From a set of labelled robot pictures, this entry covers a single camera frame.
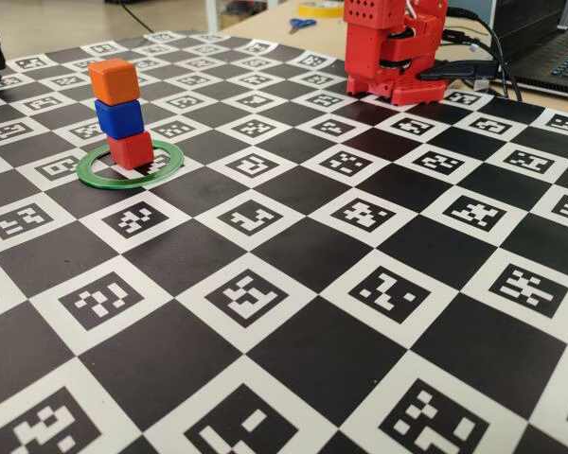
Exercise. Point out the red cube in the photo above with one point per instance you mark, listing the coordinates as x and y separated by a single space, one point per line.
130 151

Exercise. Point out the blue cube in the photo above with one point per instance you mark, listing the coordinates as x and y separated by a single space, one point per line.
120 118

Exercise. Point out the orange cube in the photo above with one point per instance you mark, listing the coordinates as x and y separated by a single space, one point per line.
113 82

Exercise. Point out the black white marker mat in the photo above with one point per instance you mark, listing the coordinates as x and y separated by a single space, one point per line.
265 331

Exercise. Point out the yellow tape roll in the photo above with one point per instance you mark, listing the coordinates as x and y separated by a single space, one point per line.
319 7

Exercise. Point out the white table leg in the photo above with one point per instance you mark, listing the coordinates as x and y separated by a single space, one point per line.
212 14

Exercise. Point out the black laptop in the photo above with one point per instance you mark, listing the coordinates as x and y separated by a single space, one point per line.
549 52

